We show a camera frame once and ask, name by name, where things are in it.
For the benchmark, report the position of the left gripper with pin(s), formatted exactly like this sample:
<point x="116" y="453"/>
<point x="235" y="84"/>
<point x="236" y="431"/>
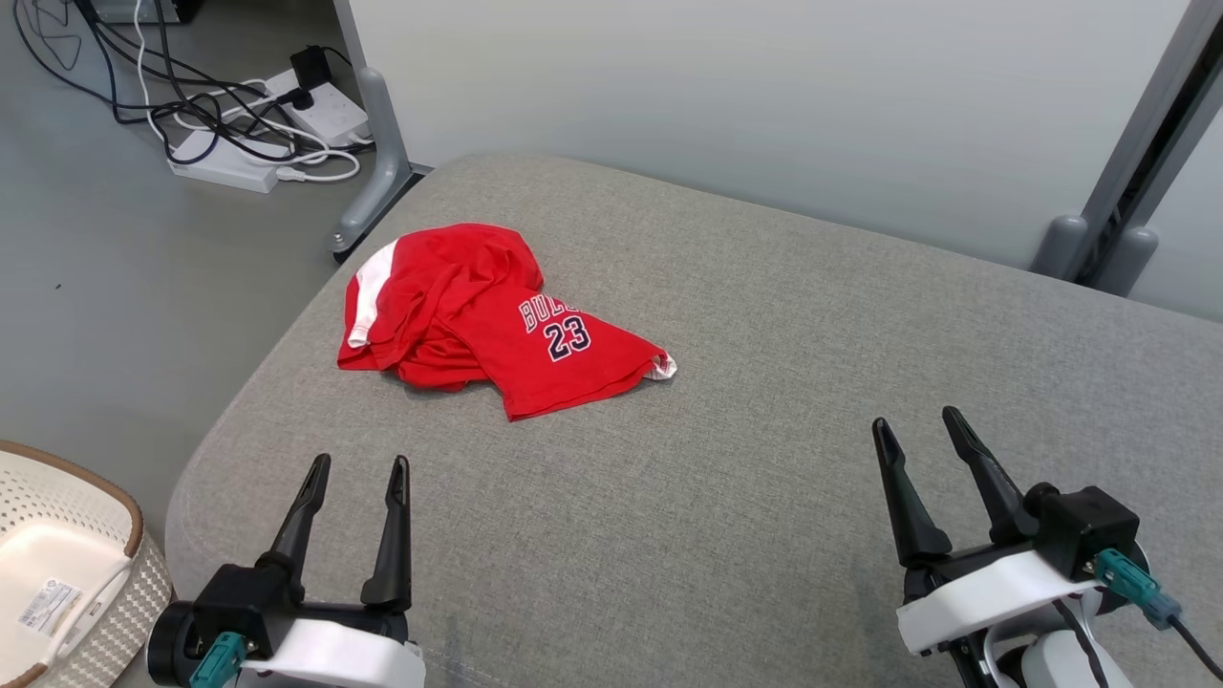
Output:
<point x="334" y="659"/>

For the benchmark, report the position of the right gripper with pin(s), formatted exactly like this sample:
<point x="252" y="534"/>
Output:
<point x="984" y="592"/>

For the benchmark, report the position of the red jersey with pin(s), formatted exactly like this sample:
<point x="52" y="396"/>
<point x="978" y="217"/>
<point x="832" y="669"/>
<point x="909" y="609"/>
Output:
<point x="459" y="306"/>

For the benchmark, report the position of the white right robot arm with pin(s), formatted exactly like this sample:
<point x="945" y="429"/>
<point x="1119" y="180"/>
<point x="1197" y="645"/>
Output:
<point x="1061" y="664"/>

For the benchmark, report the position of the white laundry basket brown rim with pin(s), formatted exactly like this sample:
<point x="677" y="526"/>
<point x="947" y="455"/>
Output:
<point x="124" y="612"/>

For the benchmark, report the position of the white power strip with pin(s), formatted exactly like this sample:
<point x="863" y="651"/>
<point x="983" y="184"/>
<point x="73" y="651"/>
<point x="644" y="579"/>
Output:
<point x="334" y="115"/>
<point x="220" y="167"/>

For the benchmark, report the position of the black power adapter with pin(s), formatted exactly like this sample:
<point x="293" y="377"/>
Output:
<point x="311" y="67"/>

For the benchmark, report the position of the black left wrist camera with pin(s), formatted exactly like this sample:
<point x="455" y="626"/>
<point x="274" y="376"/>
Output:
<point x="244" y="602"/>

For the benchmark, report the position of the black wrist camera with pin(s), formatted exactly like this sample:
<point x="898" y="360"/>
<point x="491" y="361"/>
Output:
<point x="244" y="602"/>
<point x="1084" y="530"/>

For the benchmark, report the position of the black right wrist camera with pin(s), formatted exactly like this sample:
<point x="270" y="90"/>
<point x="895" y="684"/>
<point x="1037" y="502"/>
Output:
<point x="1084" y="530"/>

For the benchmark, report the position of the grey double partition post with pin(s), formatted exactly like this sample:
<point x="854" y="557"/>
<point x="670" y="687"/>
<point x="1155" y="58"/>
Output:
<point x="1059" y="247"/>

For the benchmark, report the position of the grey single partition post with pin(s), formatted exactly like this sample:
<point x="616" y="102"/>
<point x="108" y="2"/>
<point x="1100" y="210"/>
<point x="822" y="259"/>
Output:
<point x="382" y="143"/>

